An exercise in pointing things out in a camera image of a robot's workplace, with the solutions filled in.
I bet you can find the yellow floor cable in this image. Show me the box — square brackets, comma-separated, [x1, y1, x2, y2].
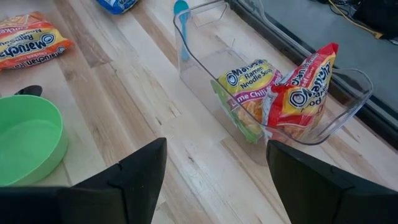
[328, 0, 385, 40]

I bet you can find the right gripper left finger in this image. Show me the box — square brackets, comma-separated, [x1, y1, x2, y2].
[58, 138, 168, 224]

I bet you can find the red beef ramen pack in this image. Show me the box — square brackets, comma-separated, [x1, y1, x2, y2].
[262, 42, 340, 141]

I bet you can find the small clear plastic bin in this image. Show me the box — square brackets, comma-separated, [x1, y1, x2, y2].
[173, 0, 374, 146]

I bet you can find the teal plastic spoon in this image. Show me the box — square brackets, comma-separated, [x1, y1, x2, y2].
[173, 0, 191, 62]

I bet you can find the orange chicken ramen pack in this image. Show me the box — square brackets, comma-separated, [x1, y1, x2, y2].
[0, 11, 75, 72]

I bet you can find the blue soy sauce ramen pack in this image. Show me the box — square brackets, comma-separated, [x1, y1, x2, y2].
[96, 0, 139, 16]

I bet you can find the black floor equipment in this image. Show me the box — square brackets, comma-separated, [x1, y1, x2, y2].
[353, 0, 398, 40]

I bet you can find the metal spoon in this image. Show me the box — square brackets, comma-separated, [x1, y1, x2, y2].
[14, 85, 44, 97]

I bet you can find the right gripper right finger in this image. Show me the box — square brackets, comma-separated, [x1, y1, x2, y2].
[266, 139, 358, 224]

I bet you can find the lime chili ramen pack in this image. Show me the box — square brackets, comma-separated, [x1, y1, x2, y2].
[210, 58, 284, 144]

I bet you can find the green plastic bowl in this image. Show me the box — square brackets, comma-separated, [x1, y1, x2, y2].
[0, 95, 69, 187]

